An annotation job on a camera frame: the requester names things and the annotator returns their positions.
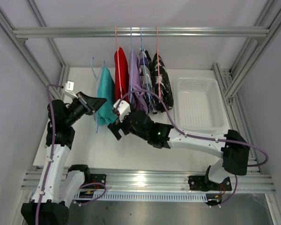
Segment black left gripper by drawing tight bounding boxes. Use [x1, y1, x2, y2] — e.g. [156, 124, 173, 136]
[65, 91, 106, 127]

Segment teal trousers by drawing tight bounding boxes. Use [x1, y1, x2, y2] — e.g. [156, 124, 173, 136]
[96, 66, 117, 126]

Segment light blue wire hanger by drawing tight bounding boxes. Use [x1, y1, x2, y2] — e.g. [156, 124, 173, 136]
[90, 57, 105, 134]

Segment red trousers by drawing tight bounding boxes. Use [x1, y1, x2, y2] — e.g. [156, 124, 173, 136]
[114, 47, 129, 101]

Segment white plastic mesh basket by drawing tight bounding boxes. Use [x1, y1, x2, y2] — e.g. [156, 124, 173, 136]
[173, 77, 227, 133]

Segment pink wire hanger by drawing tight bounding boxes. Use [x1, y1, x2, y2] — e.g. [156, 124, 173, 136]
[156, 26, 161, 102]
[115, 26, 123, 98]

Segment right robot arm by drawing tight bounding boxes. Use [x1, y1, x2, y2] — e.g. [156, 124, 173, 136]
[108, 111, 250, 192]

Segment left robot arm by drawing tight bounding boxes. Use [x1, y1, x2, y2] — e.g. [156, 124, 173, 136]
[21, 92, 107, 225]

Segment blue hanger with lilac trousers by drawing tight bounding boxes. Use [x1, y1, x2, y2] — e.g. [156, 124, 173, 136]
[130, 27, 133, 91]

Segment lilac purple trousers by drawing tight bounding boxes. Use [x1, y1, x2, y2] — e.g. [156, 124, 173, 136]
[128, 52, 148, 113]

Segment black white patterned trousers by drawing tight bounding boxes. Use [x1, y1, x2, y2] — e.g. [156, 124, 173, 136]
[151, 54, 174, 110]

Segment grey purple patterned trousers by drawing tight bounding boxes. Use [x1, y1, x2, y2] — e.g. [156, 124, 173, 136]
[139, 48, 157, 114]

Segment blue hanger with patterned trousers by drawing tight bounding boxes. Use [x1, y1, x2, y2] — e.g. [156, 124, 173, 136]
[139, 27, 154, 113]

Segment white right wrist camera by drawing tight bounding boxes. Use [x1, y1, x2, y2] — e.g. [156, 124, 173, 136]
[113, 99, 131, 122]

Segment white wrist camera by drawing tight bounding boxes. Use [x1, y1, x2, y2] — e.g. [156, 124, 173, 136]
[113, 99, 131, 122]
[62, 81, 78, 99]

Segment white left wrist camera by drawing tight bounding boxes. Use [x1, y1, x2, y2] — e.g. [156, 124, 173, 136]
[62, 81, 78, 99]

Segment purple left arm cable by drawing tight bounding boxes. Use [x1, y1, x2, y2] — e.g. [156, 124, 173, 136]
[35, 83, 107, 225]

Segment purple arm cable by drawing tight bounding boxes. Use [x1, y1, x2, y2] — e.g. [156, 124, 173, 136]
[35, 83, 107, 225]
[114, 90, 269, 208]

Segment white slotted cable duct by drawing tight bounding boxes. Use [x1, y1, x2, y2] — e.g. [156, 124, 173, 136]
[73, 191, 207, 203]

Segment aluminium frame structure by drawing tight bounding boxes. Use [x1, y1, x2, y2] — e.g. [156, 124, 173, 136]
[0, 0, 281, 225]

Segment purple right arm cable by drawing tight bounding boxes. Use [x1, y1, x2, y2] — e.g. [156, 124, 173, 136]
[114, 90, 269, 208]

